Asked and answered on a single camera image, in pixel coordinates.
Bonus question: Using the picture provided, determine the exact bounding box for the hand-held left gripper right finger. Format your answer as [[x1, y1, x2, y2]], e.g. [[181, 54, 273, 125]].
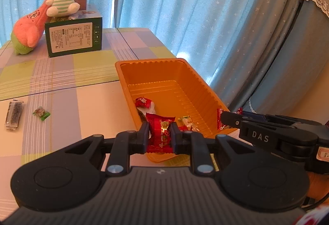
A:
[[170, 122, 259, 177]]

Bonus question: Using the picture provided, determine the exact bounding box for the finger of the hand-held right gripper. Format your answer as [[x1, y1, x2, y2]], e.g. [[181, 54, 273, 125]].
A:
[[220, 111, 249, 129], [242, 111, 322, 126]]

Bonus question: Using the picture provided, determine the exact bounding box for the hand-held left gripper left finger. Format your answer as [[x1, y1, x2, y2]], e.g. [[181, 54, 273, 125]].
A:
[[60, 121, 150, 177]]

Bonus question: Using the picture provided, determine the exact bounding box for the large red snack packet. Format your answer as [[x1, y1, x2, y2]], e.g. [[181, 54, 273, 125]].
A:
[[146, 113, 176, 155]]

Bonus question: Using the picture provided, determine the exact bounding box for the small red snack packet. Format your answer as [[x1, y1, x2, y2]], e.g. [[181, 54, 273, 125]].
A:
[[135, 97, 153, 108]]

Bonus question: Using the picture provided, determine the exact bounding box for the orange plastic tray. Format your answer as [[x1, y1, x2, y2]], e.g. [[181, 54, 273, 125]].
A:
[[115, 58, 239, 163]]

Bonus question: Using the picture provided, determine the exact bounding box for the green white candy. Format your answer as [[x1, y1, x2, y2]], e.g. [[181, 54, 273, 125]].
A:
[[178, 116, 197, 130]]

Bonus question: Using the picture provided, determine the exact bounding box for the red white patterned clothing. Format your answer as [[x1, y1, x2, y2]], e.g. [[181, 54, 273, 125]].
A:
[[293, 204, 329, 225]]

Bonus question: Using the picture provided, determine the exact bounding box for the checked tablecloth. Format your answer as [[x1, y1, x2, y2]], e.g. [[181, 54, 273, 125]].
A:
[[0, 27, 219, 215]]

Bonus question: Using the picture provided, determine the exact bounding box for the green wrapped candy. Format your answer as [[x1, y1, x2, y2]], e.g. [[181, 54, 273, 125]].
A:
[[33, 106, 50, 121]]

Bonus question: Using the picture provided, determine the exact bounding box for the grey star curtain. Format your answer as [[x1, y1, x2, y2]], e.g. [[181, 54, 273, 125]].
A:
[[229, 0, 315, 112]]

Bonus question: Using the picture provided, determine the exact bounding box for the green cardboard box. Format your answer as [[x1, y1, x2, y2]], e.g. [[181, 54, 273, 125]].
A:
[[44, 10, 103, 58]]

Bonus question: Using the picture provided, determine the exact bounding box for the clear black-print packet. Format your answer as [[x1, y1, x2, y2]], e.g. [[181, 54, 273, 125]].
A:
[[4, 100, 25, 131]]

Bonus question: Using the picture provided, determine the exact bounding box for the white printed box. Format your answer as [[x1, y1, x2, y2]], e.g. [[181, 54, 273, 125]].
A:
[[78, 3, 97, 17]]

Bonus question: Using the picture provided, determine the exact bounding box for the pink green starfish plush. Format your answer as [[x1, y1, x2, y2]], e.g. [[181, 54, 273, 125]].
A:
[[11, 0, 56, 55]]

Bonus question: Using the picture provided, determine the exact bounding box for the black cable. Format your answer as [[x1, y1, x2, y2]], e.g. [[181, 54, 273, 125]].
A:
[[303, 195, 329, 208]]

